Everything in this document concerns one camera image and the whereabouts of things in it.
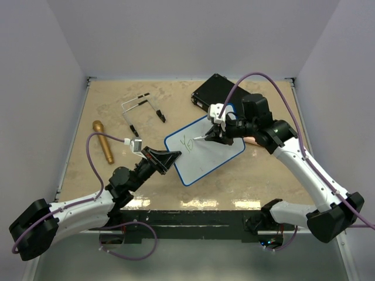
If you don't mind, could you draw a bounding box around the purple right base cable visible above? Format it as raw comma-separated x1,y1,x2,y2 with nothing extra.
262,225,299,252

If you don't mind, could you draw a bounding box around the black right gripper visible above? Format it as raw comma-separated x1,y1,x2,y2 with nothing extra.
206,114,257,145

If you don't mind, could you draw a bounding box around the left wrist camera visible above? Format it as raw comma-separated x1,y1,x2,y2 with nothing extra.
129,137,142,154

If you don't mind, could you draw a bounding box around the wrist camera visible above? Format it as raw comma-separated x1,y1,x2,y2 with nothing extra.
129,137,142,154
207,104,234,125

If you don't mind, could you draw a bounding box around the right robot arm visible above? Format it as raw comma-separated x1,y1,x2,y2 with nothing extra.
204,94,364,243

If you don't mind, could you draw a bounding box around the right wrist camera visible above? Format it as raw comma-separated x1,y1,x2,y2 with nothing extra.
207,104,234,125

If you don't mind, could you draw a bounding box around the white whiteboard marker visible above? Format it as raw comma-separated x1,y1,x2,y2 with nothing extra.
193,135,206,141

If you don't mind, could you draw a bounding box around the gold microphone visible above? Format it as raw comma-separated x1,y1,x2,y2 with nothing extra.
92,120,114,165

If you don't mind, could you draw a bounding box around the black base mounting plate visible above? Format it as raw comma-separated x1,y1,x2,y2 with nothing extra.
105,210,295,243

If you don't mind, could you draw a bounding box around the blue framed whiteboard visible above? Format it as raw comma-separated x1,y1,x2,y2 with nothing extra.
164,116,246,186

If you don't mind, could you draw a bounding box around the black hard case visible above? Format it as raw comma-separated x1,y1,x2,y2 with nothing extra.
191,73,249,115

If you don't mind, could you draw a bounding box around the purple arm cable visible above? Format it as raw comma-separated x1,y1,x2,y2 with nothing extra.
218,72,375,229
11,132,131,255

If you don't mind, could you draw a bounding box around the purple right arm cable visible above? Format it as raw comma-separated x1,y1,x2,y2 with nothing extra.
218,72,375,229

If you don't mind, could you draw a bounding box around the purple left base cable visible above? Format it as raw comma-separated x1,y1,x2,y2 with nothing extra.
98,219,158,261

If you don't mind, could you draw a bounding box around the pink microphone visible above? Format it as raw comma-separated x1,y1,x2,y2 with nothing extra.
243,137,258,146

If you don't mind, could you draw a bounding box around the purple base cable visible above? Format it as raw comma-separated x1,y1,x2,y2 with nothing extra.
98,219,158,261
262,225,299,252

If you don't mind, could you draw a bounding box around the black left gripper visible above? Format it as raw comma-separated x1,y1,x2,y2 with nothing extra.
129,146,181,192

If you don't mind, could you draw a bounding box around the wire whiteboard stand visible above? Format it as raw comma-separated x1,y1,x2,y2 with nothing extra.
121,92,166,137

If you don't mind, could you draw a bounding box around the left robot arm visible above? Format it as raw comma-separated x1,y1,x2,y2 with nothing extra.
9,147,182,261

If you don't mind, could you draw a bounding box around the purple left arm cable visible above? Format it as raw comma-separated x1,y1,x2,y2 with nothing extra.
11,132,131,255

